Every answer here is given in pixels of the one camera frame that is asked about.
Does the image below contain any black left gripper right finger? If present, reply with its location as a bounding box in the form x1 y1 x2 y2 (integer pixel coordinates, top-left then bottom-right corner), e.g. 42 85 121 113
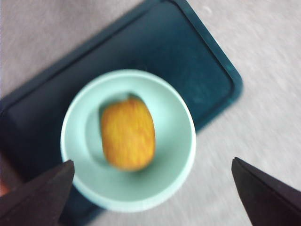
231 157 301 226

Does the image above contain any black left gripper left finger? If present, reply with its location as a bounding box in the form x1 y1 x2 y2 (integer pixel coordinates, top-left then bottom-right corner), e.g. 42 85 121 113
0 159 75 226

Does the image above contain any teal ribbed bowl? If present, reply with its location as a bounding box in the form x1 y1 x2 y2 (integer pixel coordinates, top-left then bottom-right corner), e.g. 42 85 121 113
60 69 197 214

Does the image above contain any orange-brown kiwi fruit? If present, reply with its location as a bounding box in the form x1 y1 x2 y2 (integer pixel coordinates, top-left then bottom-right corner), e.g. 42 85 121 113
100 97 156 172

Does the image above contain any black rectangular tray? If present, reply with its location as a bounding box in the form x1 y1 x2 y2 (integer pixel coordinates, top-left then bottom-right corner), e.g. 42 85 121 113
0 0 244 226

